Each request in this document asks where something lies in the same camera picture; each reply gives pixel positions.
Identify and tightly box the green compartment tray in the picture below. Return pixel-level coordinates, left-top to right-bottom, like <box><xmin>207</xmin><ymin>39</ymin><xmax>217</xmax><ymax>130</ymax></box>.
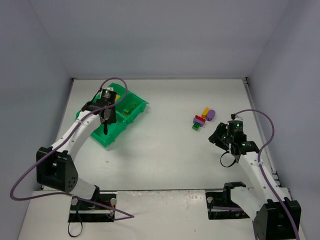
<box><xmin>91</xmin><ymin>90</ymin><xmax>148</xmax><ymax>148</ymax></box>

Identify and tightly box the purple curved lego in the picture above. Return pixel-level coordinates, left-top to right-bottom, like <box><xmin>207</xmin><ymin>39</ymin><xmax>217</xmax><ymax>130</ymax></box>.
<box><xmin>193</xmin><ymin>118</ymin><xmax>205</xmax><ymax>127</ymax></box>

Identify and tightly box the red long lego brick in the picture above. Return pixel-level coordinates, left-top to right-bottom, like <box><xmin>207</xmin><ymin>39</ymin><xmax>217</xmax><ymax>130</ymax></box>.
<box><xmin>195</xmin><ymin>115</ymin><xmax>206</xmax><ymax>123</ymax></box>

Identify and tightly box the purple oval lego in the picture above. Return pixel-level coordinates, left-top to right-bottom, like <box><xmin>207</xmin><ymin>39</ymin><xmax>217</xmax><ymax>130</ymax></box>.
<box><xmin>205</xmin><ymin>109</ymin><xmax>216</xmax><ymax>122</ymax></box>

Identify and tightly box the yellow curved lego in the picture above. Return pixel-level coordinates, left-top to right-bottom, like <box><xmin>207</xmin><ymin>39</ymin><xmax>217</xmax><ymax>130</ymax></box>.
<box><xmin>201</xmin><ymin>107</ymin><xmax>210</xmax><ymax>119</ymax></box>

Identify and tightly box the lime half round lego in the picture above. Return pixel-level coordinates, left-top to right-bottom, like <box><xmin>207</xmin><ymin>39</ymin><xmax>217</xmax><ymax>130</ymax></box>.
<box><xmin>122</xmin><ymin>108</ymin><xmax>132</xmax><ymax>117</ymax></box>

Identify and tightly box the green lego brick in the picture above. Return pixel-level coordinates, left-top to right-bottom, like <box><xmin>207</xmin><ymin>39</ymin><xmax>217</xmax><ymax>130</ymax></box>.
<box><xmin>128</xmin><ymin>103</ymin><xmax>139</xmax><ymax>112</ymax></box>

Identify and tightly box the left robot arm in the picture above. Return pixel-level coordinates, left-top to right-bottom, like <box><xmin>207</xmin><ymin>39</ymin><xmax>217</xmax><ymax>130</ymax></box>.
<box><xmin>36</xmin><ymin>87</ymin><xmax>117</xmax><ymax>202</ymax></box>

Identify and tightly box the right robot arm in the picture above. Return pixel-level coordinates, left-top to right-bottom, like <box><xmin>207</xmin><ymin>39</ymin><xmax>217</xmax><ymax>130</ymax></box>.
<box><xmin>208</xmin><ymin>120</ymin><xmax>302</xmax><ymax>240</ymax></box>

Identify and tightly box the green square lego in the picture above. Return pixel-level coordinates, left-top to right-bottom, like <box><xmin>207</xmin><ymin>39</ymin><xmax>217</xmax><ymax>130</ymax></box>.
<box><xmin>192</xmin><ymin>122</ymin><xmax>201</xmax><ymax>131</ymax></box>

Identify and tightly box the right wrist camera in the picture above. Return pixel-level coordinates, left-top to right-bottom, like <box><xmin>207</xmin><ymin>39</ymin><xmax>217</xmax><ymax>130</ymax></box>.
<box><xmin>230</xmin><ymin>113</ymin><xmax>243</xmax><ymax>121</ymax></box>

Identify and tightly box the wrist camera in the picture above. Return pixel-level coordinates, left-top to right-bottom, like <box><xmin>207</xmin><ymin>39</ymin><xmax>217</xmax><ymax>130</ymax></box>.
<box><xmin>103</xmin><ymin>87</ymin><xmax>115</xmax><ymax>93</ymax></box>
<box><xmin>230</xmin><ymin>113</ymin><xmax>243</xmax><ymax>121</ymax></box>

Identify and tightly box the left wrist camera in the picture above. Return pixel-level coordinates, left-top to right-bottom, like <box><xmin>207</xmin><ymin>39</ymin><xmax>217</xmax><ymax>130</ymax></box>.
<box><xmin>103</xmin><ymin>87</ymin><xmax>115</xmax><ymax>93</ymax></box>

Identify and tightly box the black cable loop right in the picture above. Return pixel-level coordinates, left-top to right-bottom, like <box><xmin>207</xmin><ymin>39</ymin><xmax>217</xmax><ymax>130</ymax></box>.
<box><xmin>219</xmin><ymin>152</ymin><xmax>238</xmax><ymax>168</ymax></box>

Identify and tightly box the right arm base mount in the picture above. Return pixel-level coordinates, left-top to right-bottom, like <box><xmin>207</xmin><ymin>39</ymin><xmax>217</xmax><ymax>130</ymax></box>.
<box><xmin>205</xmin><ymin>190</ymin><xmax>250</xmax><ymax>220</ymax></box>

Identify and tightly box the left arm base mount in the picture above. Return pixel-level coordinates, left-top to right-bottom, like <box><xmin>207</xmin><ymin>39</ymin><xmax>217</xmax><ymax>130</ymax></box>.
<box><xmin>68</xmin><ymin>197</ymin><xmax>115</xmax><ymax>223</ymax></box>

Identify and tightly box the black thin cable left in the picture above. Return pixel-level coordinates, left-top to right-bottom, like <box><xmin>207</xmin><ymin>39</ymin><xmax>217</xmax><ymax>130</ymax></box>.
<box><xmin>67</xmin><ymin>209</ymin><xmax>83</xmax><ymax>238</ymax></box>

